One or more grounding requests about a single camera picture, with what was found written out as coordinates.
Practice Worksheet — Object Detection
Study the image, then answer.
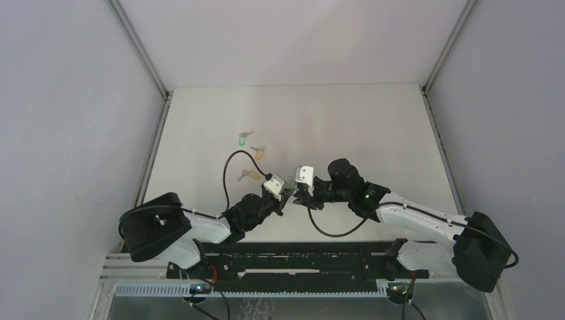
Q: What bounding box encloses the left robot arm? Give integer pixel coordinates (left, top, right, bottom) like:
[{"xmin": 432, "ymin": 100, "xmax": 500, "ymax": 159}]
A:
[{"xmin": 118, "ymin": 190, "xmax": 288, "ymax": 278}]

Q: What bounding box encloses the left circuit board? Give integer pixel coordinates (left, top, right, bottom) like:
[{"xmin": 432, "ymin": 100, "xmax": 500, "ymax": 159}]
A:
[{"xmin": 189, "ymin": 283, "xmax": 213, "ymax": 296}]

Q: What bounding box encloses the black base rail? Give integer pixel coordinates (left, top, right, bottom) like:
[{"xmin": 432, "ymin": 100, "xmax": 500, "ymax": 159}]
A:
[{"xmin": 165, "ymin": 241, "xmax": 430, "ymax": 292}]

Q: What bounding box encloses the right circuit board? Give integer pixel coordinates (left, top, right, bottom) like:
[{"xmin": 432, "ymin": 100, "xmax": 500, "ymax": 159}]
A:
[{"xmin": 386, "ymin": 283, "xmax": 414, "ymax": 297}]

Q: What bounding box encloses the left camera cable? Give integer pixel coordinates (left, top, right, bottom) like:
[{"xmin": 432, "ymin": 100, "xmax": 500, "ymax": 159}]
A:
[{"xmin": 222, "ymin": 150, "xmax": 271, "ymax": 215}]

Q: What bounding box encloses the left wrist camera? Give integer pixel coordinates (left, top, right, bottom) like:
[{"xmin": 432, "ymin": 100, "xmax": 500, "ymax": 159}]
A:
[{"xmin": 263, "ymin": 175, "xmax": 285, "ymax": 201}]

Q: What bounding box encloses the right camera cable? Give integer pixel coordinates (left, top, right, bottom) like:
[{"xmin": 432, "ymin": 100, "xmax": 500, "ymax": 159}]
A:
[{"xmin": 307, "ymin": 201, "xmax": 520, "ymax": 269}]

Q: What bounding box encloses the circuit board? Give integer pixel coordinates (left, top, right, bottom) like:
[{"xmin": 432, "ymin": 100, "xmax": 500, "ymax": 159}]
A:
[
  {"xmin": 189, "ymin": 283, "xmax": 213, "ymax": 296},
  {"xmin": 386, "ymin": 283, "xmax": 414, "ymax": 297}
]

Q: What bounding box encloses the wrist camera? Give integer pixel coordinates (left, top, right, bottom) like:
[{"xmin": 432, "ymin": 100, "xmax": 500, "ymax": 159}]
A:
[
  {"xmin": 294, "ymin": 165, "xmax": 314, "ymax": 196},
  {"xmin": 263, "ymin": 175, "xmax": 285, "ymax": 201}
]

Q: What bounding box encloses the camera cable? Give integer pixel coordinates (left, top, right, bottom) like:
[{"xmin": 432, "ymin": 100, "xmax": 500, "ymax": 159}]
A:
[
  {"xmin": 222, "ymin": 150, "xmax": 271, "ymax": 215},
  {"xmin": 307, "ymin": 201, "xmax": 520, "ymax": 269}
]

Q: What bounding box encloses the green tag key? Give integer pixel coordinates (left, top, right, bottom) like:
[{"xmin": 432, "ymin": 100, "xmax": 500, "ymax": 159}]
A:
[{"xmin": 238, "ymin": 131, "xmax": 254, "ymax": 147}]

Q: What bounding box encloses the orange tag key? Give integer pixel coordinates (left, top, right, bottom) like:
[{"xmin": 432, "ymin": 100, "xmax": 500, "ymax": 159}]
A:
[{"xmin": 250, "ymin": 146, "xmax": 266, "ymax": 160}]

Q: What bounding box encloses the yellow tag key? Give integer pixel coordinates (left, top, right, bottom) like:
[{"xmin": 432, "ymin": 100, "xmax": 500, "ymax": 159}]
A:
[{"xmin": 237, "ymin": 169, "xmax": 261, "ymax": 181}]

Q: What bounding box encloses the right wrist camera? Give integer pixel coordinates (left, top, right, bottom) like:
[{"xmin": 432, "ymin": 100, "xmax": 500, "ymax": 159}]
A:
[{"xmin": 294, "ymin": 165, "xmax": 314, "ymax": 196}]

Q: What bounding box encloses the white cable duct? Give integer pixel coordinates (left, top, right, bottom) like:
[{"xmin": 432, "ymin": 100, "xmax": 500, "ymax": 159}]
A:
[{"xmin": 115, "ymin": 283, "xmax": 388, "ymax": 298}]

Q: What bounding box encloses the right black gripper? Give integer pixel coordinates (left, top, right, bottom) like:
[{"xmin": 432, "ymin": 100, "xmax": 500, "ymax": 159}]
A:
[{"xmin": 293, "ymin": 179, "xmax": 351, "ymax": 211}]

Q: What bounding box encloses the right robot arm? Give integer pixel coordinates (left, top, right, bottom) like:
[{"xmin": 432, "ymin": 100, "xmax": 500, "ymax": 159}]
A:
[{"xmin": 294, "ymin": 158, "xmax": 520, "ymax": 293}]

